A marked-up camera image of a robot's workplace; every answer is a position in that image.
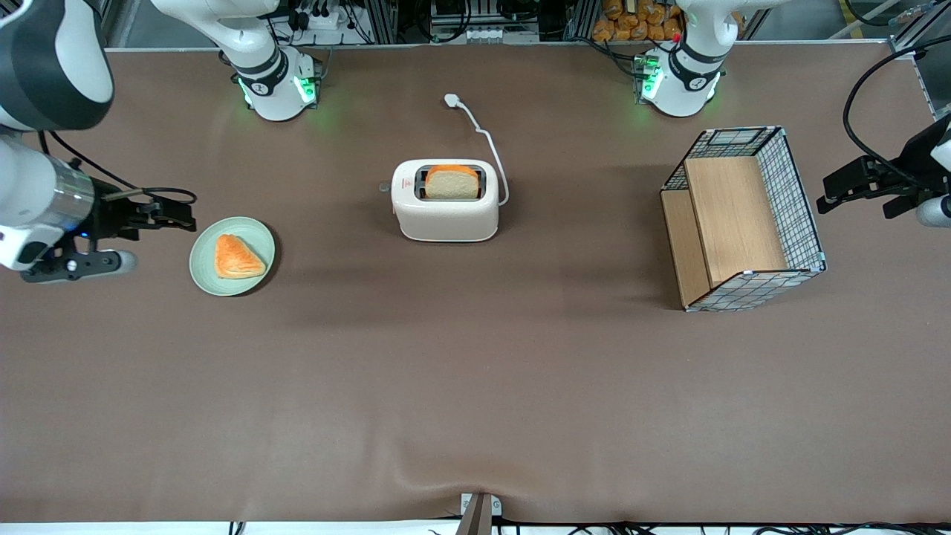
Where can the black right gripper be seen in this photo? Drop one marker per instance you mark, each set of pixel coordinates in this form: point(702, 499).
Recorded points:
point(111, 218)

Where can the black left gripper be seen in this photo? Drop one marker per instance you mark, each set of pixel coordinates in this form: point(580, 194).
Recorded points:
point(908, 169)

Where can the white toaster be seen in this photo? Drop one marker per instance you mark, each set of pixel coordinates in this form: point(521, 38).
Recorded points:
point(446, 221)

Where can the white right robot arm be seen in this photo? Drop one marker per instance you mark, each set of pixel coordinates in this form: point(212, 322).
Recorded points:
point(44, 67)

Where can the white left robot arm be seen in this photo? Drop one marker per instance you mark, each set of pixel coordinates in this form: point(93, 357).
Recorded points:
point(687, 74)

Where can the triangular orange pastry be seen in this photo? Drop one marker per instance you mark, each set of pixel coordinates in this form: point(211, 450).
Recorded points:
point(236, 258)

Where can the pale green plate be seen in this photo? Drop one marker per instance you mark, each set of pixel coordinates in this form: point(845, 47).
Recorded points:
point(252, 238)

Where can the green-lit control box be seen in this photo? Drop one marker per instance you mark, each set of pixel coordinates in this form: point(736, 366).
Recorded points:
point(648, 78)
point(306, 88)

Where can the white power strip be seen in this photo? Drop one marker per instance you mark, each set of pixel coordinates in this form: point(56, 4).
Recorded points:
point(327, 21)

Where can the pile of bread rolls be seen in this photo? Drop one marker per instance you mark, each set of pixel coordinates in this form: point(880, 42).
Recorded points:
point(631, 26)

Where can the toast bread slice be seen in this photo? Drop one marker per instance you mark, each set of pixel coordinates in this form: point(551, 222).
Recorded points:
point(452, 184)

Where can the brown table cloth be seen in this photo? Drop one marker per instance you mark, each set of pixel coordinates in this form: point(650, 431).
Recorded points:
point(475, 386)

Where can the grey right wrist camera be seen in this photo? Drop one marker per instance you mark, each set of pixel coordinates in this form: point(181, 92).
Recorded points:
point(119, 261)

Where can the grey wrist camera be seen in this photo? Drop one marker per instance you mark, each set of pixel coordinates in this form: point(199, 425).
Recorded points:
point(935, 212)
point(119, 261)

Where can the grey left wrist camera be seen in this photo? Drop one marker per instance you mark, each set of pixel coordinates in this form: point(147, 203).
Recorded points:
point(935, 212)

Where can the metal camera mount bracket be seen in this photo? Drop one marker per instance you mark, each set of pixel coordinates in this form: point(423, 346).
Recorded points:
point(475, 516)

